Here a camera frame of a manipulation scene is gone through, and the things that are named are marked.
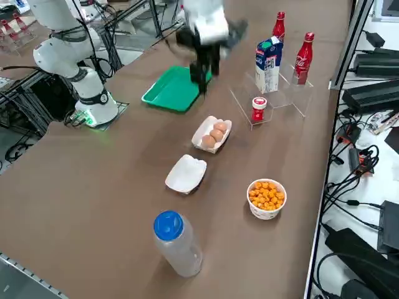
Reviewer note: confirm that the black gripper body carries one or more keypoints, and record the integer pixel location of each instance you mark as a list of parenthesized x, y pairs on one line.
[(206, 56)]

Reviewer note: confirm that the white paper snack box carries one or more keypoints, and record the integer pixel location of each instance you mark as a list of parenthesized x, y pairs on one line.
[(185, 174)]

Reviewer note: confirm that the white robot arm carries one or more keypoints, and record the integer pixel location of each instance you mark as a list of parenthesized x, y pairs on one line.
[(90, 90)]

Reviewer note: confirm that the white paper egg box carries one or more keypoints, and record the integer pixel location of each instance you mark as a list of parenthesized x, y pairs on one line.
[(202, 130)]

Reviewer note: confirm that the brown egg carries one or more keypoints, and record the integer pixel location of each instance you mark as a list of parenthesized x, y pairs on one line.
[(220, 126), (209, 141), (217, 134)]

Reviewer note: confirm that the orange snack balls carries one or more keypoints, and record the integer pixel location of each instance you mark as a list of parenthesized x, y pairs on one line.
[(266, 194)]

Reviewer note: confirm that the white paper snack cup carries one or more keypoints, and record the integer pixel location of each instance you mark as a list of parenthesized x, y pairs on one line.
[(266, 213)]

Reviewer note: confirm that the black flat box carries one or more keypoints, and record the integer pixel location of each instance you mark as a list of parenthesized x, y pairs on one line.
[(389, 227)]

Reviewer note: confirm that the green plastic tray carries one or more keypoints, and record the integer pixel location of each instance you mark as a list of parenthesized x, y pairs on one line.
[(170, 92)]

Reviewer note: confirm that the blue white milk carton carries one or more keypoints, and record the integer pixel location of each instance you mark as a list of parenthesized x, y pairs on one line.
[(268, 71)]

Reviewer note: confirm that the red jar with white lid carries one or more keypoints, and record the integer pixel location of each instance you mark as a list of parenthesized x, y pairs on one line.
[(258, 110)]

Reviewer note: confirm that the clear acrylic stepped shelf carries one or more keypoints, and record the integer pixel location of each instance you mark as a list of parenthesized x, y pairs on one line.
[(280, 98)]

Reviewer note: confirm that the red cola bottle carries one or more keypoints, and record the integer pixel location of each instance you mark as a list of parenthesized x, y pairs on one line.
[(279, 28), (303, 59)]

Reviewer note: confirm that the black orange electronic device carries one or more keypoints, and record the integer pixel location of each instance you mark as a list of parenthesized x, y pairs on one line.
[(349, 132), (358, 162)]

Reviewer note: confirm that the long black power brick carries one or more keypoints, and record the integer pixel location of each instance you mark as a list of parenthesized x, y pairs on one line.
[(377, 63), (371, 96)]

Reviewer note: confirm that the small black power adapter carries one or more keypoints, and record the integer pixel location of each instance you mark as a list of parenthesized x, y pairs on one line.
[(375, 39)]

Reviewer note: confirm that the clear bottle with blue lid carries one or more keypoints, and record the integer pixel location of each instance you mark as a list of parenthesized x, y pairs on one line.
[(180, 249)]

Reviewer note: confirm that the printed paper card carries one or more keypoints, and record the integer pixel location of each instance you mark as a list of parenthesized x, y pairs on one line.
[(383, 121)]

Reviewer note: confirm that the clear rack with red bottles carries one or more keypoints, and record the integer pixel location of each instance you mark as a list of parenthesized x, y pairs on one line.
[(14, 34)]

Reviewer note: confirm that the large black power brick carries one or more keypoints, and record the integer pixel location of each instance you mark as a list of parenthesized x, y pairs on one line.
[(361, 258)]

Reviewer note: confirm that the grey aluminium frame post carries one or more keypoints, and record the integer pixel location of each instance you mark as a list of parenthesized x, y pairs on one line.
[(349, 53)]

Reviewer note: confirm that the grey aluminium table rail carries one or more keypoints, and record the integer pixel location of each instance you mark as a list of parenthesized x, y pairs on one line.
[(28, 274)]

